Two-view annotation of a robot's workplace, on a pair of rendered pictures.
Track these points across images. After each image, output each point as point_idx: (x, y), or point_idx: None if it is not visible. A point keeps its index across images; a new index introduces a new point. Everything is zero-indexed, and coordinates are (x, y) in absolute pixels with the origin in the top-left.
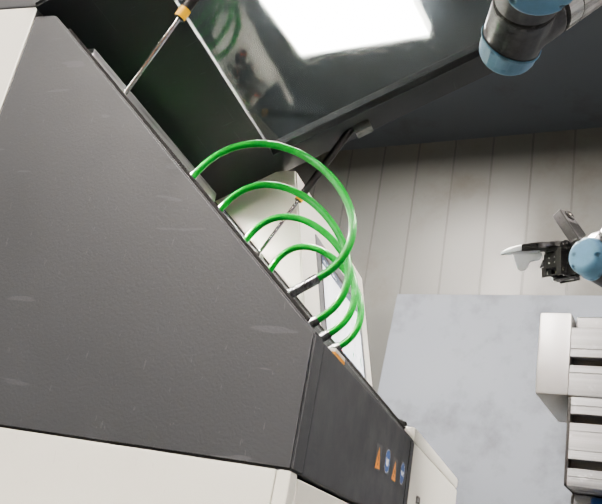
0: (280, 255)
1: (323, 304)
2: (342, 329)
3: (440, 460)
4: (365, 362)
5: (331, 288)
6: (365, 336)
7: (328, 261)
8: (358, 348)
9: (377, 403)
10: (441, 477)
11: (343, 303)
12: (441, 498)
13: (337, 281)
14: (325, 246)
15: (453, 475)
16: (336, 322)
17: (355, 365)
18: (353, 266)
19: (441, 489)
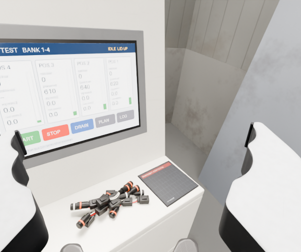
0: None
1: None
2: (67, 100)
3: (119, 247)
4: (150, 89)
5: (23, 72)
6: (157, 62)
7: (11, 39)
8: (125, 90)
9: None
10: (132, 244)
11: (77, 67)
12: (141, 246)
13: (53, 49)
14: (4, 17)
15: (185, 203)
16: (43, 105)
17: (110, 114)
18: None
19: (137, 245)
